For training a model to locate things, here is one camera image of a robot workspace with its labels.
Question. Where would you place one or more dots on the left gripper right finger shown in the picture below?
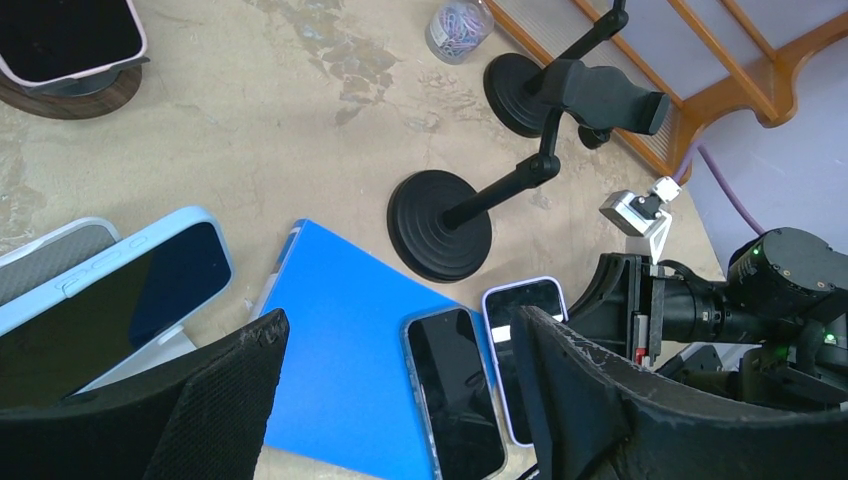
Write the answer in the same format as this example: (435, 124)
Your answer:
(596, 415)

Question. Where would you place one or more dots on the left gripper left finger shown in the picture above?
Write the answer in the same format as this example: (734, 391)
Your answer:
(202, 415)

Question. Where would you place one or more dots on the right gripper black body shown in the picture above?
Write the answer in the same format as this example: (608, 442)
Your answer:
(615, 310)

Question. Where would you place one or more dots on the black round phone stand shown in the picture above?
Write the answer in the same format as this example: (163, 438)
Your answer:
(512, 80)
(439, 224)

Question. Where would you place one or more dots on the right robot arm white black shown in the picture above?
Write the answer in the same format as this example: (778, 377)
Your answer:
(775, 330)

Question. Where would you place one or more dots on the silver phone stand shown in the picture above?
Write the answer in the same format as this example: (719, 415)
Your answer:
(60, 250)

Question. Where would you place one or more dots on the light blue phone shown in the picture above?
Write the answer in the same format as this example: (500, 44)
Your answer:
(75, 332)

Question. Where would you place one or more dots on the brown round phone stand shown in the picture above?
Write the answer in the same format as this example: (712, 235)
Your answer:
(77, 99)

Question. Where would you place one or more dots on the blue mat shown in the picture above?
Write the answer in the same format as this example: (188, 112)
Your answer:
(344, 395)

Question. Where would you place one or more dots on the orange wooden rack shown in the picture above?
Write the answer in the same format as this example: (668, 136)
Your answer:
(760, 79)

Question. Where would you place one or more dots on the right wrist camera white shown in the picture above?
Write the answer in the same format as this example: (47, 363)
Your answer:
(643, 218)

